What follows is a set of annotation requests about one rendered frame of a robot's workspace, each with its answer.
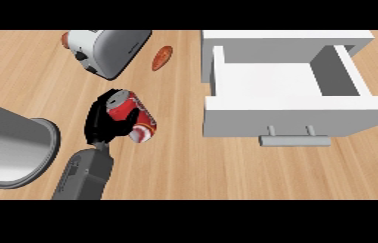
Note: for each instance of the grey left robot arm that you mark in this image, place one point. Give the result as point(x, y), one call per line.
point(85, 173)

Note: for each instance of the red soda can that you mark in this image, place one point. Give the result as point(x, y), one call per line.
point(141, 115)

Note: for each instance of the silver toaster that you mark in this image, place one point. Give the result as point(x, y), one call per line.
point(109, 50)

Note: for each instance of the white open drawer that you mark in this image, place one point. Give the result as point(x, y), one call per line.
point(286, 103)

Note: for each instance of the white cabinet body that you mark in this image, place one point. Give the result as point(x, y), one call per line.
point(275, 42)

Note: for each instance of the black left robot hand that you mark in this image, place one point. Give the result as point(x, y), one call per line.
point(101, 122)

